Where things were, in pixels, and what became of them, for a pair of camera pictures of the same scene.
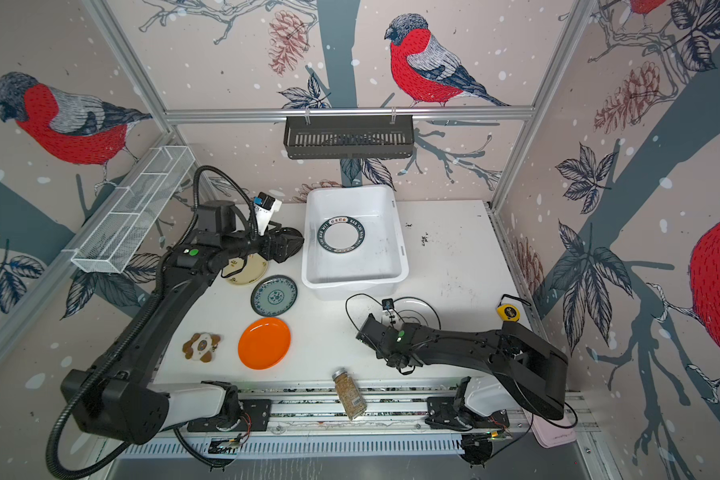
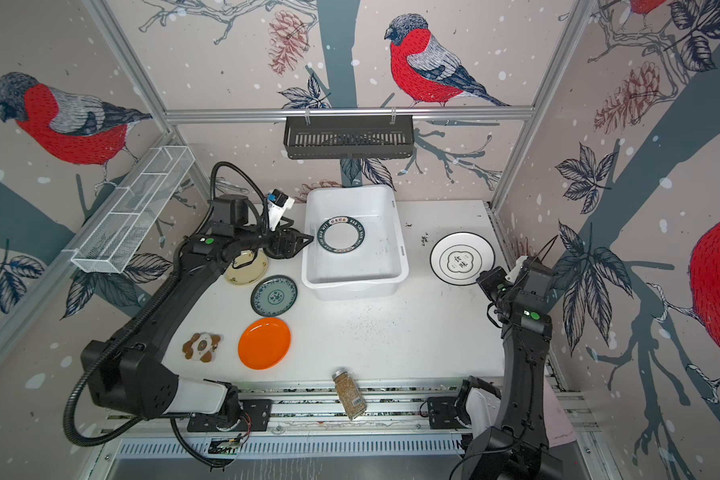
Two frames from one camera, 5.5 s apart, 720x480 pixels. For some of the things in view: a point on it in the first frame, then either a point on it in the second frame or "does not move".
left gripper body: [271, 252] does not move
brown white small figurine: [201, 346] does not move
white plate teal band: [341, 234] does not move
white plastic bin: [354, 245] does not move
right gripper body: [378, 352] -> [499, 288]
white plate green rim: [414, 310] -> [459, 258]
